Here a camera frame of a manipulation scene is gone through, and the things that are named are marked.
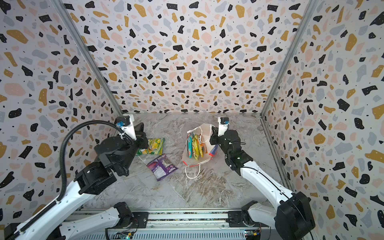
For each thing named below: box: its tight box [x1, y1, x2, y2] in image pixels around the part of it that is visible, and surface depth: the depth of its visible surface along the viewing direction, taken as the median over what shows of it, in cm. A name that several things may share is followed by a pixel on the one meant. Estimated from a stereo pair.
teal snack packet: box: [187, 132, 194, 158], surface depth 89 cm
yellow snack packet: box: [192, 134, 200, 161], surface depth 89 cm
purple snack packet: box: [146, 154, 179, 182], surface depth 91 cm
